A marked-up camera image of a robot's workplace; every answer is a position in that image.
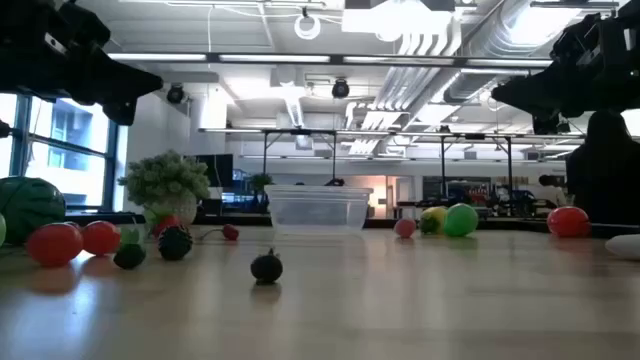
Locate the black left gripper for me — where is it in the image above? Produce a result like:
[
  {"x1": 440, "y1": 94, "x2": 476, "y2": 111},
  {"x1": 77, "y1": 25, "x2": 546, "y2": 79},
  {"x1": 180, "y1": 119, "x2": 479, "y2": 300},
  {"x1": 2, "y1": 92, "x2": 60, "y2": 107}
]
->
[{"x1": 57, "y1": 0, "x2": 164, "y2": 105}]

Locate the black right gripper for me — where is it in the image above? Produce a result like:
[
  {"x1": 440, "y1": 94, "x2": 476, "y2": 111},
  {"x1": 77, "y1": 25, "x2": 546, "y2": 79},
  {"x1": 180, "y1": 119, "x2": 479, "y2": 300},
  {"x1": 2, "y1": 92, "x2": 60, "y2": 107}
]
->
[{"x1": 492, "y1": 12, "x2": 609, "y2": 117}]

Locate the large red toy tomato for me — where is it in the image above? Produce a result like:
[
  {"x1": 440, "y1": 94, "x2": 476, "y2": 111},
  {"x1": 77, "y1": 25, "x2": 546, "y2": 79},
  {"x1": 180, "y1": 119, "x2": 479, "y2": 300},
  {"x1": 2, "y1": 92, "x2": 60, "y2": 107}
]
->
[{"x1": 546, "y1": 205, "x2": 592, "y2": 239}]

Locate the red toy strawberry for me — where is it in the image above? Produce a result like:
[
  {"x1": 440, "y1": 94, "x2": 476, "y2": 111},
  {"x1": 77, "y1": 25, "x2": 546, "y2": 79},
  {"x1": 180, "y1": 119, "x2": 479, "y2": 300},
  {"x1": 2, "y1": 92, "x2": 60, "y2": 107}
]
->
[{"x1": 143, "y1": 209, "x2": 184, "y2": 239}]

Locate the round green toy fruit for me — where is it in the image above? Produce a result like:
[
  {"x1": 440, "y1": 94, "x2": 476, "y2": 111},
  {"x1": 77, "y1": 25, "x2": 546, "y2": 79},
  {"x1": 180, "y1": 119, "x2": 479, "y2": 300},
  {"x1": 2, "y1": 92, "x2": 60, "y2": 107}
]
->
[{"x1": 442, "y1": 202, "x2": 480, "y2": 238}]

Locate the red tomato with green calyx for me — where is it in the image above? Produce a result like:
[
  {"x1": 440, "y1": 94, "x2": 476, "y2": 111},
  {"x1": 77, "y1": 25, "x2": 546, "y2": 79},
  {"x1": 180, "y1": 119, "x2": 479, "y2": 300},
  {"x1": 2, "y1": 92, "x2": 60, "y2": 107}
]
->
[{"x1": 81, "y1": 220, "x2": 144, "y2": 257}]

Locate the small toy watermelon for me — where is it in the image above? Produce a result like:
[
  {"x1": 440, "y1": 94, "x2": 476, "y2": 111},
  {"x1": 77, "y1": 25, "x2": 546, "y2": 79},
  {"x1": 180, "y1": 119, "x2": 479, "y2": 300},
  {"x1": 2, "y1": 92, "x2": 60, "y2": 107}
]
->
[{"x1": 0, "y1": 176, "x2": 67, "y2": 246}]

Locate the yellow toy bell pepper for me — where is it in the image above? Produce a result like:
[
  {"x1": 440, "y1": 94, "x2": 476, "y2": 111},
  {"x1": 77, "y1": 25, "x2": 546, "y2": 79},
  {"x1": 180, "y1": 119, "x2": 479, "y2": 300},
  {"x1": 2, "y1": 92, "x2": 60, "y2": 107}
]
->
[{"x1": 418, "y1": 205, "x2": 449, "y2": 236}]

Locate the large toy blackberry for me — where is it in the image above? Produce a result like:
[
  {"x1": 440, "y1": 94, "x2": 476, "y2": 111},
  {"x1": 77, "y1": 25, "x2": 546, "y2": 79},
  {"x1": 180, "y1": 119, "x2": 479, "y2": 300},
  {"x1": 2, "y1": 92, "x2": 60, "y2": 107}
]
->
[{"x1": 157, "y1": 224, "x2": 194, "y2": 262}]

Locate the red toy cherry tomato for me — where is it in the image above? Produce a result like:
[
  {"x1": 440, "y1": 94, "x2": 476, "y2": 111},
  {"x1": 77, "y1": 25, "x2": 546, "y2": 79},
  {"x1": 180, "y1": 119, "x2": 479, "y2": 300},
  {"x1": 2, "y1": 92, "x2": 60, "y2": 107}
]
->
[{"x1": 26, "y1": 222, "x2": 84, "y2": 268}]

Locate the pink toy peach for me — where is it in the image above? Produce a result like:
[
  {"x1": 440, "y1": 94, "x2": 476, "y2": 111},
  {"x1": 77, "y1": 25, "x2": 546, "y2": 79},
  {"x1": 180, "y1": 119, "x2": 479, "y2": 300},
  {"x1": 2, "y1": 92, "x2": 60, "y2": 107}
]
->
[{"x1": 393, "y1": 217, "x2": 418, "y2": 240}]

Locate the clear plastic tupperware container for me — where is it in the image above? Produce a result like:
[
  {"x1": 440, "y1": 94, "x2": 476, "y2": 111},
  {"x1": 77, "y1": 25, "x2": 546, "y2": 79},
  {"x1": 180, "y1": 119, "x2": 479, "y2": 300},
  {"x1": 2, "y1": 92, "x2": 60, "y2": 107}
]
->
[{"x1": 263, "y1": 184, "x2": 375, "y2": 236}]

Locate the small dark toy berry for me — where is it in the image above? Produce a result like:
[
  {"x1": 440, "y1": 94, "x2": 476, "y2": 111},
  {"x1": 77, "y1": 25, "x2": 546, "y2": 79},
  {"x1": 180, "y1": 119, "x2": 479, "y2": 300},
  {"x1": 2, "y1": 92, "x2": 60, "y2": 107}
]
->
[{"x1": 249, "y1": 248, "x2": 284, "y2": 286}]

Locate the person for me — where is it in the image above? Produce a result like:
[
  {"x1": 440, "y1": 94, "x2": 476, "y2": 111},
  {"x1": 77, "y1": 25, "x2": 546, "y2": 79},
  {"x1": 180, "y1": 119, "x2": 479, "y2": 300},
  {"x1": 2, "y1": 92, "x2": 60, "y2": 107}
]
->
[
  {"x1": 565, "y1": 109, "x2": 640, "y2": 226},
  {"x1": 529, "y1": 173, "x2": 569, "y2": 209}
]

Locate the green plant in white pot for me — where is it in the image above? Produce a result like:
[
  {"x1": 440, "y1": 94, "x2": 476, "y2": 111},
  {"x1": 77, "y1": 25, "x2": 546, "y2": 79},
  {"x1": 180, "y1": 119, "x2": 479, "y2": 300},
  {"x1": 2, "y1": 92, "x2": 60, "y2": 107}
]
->
[{"x1": 118, "y1": 149, "x2": 212, "y2": 226}]

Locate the long ceiling light bar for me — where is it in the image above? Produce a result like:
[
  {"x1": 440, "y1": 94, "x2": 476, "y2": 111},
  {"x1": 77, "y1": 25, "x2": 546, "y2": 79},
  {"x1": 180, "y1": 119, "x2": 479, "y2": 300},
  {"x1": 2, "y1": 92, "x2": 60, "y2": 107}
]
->
[{"x1": 107, "y1": 52, "x2": 554, "y2": 69}]

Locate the small background plant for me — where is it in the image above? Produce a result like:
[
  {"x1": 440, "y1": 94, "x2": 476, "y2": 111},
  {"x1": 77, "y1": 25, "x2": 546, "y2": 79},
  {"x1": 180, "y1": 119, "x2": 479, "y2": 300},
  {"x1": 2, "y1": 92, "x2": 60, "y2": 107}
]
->
[{"x1": 248, "y1": 172, "x2": 275, "y2": 214}]

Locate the small toy blackberry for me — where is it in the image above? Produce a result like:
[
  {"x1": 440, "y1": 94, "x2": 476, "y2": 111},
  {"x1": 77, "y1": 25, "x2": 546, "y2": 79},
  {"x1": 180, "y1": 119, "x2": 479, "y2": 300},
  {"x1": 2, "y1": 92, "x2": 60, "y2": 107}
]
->
[{"x1": 112, "y1": 243, "x2": 148, "y2": 271}]

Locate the beige folded cloth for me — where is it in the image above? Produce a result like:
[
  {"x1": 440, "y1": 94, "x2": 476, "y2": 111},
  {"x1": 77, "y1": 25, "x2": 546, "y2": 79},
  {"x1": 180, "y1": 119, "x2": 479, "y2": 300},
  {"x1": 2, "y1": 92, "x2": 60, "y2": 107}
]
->
[{"x1": 604, "y1": 233, "x2": 640, "y2": 261}]

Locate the black wall screen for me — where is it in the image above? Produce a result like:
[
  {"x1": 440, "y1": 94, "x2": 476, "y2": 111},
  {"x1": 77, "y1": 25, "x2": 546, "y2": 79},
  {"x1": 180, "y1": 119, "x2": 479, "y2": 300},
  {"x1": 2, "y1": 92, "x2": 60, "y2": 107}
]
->
[{"x1": 194, "y1": 153, "x2": 235, "y2": 189}]

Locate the white coiled ceiling cable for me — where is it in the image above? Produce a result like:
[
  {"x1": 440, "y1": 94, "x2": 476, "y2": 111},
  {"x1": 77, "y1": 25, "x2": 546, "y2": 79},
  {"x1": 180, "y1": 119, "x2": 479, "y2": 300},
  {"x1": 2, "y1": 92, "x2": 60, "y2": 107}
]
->
[{"x1": 293, "y1": 13, "x2": 322, "y2": 41}]

